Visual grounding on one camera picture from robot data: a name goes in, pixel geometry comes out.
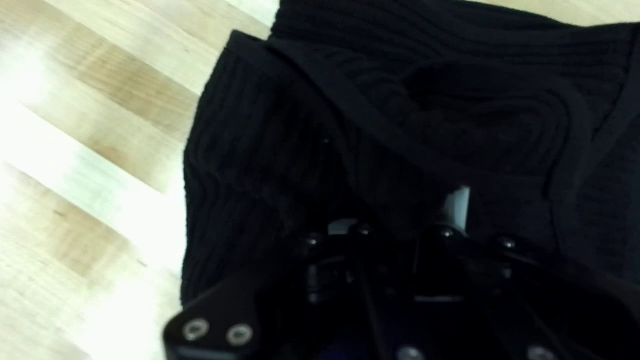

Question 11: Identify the black towel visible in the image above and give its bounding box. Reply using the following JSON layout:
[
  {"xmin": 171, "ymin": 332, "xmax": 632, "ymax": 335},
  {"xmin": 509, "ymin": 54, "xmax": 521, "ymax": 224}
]
[{"xmin": 177, "ymin": 0, "xmax": 640, "ymax": 316}]

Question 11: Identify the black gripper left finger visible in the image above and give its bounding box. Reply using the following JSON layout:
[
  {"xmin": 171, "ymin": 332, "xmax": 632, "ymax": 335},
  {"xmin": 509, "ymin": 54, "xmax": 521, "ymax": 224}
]
[{"xmin": 162, "ymin": 217, "xmax": 390, "ymax": 360}]

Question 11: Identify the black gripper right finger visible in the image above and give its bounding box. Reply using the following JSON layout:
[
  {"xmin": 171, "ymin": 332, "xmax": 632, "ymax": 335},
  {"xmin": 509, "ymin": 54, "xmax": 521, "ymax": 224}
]
[{"xmin": 411, "ymin": 185, "xmax": 640, "ymax": 360}]

